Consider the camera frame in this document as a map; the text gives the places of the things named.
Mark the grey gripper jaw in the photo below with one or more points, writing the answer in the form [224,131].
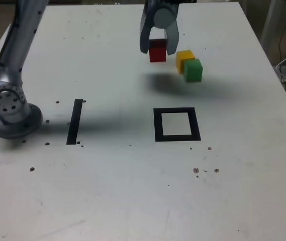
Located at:
[169,20]
[144,37]

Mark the red cube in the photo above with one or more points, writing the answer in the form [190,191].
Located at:
[157,54]

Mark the yellow cube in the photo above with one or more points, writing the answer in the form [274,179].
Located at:
[180,64]

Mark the green cube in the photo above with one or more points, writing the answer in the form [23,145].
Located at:
[193,74]

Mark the black tape square outline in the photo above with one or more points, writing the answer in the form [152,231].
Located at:
[157,125]

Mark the black tape strip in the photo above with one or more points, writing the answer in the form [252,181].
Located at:
[74,120]

